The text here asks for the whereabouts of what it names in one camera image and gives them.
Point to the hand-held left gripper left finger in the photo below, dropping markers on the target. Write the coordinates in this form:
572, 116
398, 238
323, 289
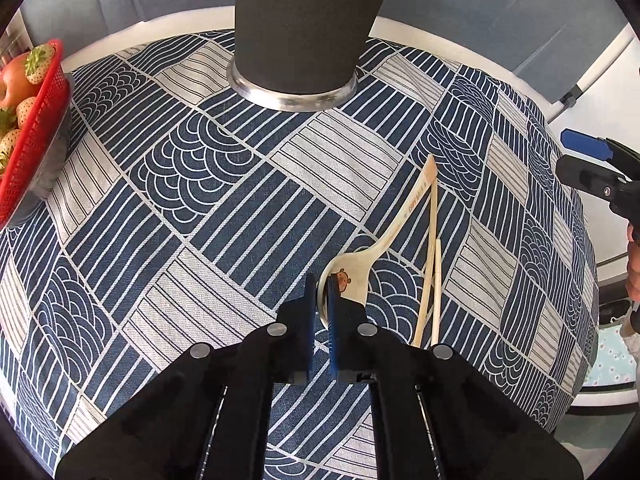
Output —
311, 320

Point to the person's right hand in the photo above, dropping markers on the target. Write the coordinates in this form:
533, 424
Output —
634, 280

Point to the red plastic fruit basket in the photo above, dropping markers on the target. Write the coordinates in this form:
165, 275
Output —
35, 145

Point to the white board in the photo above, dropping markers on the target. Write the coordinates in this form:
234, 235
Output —
600, 75

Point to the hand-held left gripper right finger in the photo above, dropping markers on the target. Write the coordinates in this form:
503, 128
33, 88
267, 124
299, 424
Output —
334, 330

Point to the grey-blue backdrop cloth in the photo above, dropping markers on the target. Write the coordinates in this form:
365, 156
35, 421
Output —
450, 5

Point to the pale blue patterned mat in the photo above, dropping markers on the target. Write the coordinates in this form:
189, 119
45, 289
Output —
617, 357

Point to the pile of pale strawberries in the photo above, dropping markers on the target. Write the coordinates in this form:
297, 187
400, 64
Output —
40, 65

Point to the red apple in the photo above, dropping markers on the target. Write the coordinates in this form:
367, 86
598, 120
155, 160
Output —
15, 82

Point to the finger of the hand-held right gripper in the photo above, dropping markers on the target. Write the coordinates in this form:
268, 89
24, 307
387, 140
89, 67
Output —
590, 177
582, 142

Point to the black cylindrical utensil holder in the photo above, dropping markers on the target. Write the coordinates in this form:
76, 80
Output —
305, 25

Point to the white spoon with bear print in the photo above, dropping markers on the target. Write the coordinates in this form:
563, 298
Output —
387, 240

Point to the wooden chopstick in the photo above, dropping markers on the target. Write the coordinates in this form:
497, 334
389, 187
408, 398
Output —
426, 260
436, 290

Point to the black clip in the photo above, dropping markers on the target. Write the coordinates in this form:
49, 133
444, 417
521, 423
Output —
570, 97

